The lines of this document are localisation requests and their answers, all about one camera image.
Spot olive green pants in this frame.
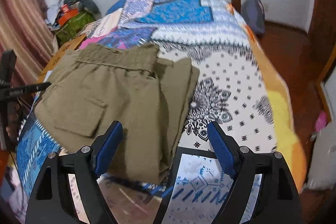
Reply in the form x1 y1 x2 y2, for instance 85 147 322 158
34 43 199 184

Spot white clothes and papers pile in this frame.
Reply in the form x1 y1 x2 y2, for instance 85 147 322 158
1 166 28 223

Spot grey white pillow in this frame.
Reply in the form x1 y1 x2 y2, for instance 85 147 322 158
305 120 336 190

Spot orange yellow blanket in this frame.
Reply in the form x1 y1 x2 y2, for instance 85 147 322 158
228 3 308 193

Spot striped red curtain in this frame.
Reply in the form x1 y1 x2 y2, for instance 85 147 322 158
1 0 58 86

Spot brown cardboard box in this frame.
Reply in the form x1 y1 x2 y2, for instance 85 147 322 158
37 34 87 83

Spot green patterned bag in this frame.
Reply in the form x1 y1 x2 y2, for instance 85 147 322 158
54 11 95 46

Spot pink item on floor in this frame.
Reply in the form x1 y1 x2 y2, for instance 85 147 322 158
314 111 328 132

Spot pink folded cloth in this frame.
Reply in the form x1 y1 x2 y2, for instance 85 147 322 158
79 38 101 50

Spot orange box on pile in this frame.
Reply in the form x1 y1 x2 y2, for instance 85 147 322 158
57 4 79 26

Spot grey cloth on pile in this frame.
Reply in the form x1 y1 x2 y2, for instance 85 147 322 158
63 0 101 19

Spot blue patchwork bedspread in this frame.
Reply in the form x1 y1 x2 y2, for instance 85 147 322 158
17 0 277 223

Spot brown wooden door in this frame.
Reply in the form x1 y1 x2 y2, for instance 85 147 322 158
308 0 335 78

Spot grey blue backpack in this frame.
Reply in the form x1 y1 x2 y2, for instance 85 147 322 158
240 0 265 35

